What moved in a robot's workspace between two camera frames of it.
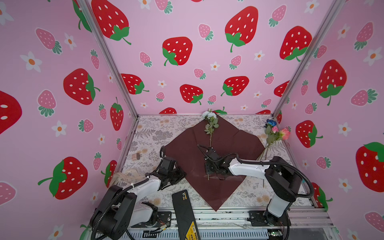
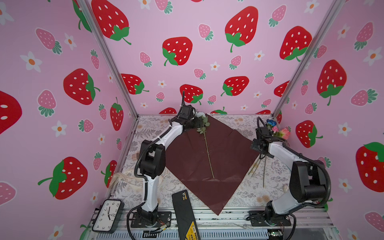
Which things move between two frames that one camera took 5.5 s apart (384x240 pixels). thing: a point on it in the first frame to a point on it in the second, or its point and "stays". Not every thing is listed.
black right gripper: (207, 170) to (255, 143)
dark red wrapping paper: (228, 142) stays
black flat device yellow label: (186, 224) stays
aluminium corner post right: (334, 8) stays
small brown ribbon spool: (135, 156) stays
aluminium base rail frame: (305, 223) stays
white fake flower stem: (210, 115) to (205, 122)
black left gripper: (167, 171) to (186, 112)
